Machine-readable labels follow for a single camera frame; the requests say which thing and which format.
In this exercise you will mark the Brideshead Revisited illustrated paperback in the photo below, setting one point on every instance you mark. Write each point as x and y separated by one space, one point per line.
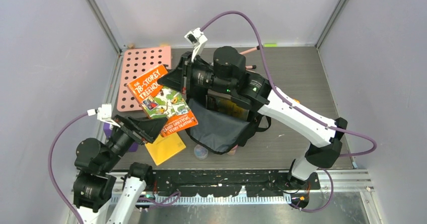
226 106

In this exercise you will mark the purple card holder box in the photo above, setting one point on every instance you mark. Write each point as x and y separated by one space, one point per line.
108 128

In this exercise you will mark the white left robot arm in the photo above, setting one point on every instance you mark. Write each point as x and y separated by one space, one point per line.
95 160

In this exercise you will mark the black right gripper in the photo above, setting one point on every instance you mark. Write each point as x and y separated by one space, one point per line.
180 78

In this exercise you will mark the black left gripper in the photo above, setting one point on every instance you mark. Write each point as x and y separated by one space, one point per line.
150 126

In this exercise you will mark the yellow illustrated book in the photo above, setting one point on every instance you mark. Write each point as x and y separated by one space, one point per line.
164 148

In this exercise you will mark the pink lid jar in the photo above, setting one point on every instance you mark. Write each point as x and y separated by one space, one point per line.
232 151

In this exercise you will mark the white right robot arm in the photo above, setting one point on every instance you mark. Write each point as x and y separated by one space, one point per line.
324 134

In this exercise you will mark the pink perforated board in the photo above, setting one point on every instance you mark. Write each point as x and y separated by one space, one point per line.
135 63

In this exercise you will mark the aluminium frame rail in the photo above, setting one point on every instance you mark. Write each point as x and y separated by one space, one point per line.
331 182

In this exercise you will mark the black backpack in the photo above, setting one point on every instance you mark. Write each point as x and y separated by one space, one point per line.
219 132

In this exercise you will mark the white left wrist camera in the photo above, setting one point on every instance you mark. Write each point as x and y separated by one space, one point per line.
104 114

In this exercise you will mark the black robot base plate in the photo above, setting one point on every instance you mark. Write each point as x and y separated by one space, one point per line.
226 183

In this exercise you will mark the pink stand with black feet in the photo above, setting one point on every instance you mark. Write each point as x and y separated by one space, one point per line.
250 68

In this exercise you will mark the orange 78-Storey Treehouse book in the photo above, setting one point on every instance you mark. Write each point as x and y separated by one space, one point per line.
159 101

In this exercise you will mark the clear jar of beads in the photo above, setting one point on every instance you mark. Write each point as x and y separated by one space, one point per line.
200 152

